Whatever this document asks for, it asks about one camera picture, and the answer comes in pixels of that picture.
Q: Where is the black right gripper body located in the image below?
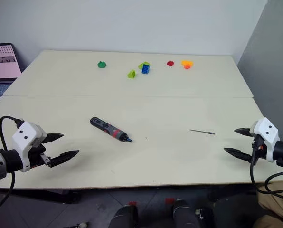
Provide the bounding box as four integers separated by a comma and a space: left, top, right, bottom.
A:
251, 134, 267, 165

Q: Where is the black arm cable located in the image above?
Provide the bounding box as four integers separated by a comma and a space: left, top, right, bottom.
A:
0, 115, 24, 216
249, 140, 283, 200

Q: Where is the black table base bar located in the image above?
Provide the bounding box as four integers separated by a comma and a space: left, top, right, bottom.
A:
0, 189, 81, 205

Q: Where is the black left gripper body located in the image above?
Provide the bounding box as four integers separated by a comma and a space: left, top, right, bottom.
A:
27, 142, 53, 170

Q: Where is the grey red electric screwdriver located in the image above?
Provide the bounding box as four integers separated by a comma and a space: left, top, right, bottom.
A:
89, 116, 134, 144

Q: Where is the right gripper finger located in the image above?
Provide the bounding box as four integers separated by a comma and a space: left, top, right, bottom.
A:
223, 147, 254, 164
234, 127, 253, 137

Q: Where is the open laptop with pink screen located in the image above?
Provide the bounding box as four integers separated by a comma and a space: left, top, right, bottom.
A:
0, 43, 22, 108

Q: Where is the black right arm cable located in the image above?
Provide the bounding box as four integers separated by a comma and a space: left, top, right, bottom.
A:
249, 140, 283, 200

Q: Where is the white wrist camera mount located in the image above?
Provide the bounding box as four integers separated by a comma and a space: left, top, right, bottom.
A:
249, 117, 281, 163
11, 121, 47, 173

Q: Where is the tan fabric object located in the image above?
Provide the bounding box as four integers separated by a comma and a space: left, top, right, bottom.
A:
253, 180, 283, 228

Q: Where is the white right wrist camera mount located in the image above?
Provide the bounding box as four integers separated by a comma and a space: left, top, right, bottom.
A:
249, 117, 281, 163

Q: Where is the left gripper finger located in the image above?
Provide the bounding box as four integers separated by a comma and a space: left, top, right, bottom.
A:
42, 133, 65, 144
48, 150, 80, 168

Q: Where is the dark rounded shape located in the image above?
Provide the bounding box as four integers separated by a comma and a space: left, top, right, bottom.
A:
171, 199, 215, 228
109, 204, 139, 228

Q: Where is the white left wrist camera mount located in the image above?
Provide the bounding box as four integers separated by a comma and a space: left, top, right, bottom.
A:
11, 121, 47, 173

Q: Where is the thin metal screwdriver bit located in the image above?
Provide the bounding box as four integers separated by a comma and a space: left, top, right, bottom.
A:
189, 129, 216, 136

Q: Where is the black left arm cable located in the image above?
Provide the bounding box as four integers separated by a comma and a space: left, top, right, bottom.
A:
0, 115, 24, 216

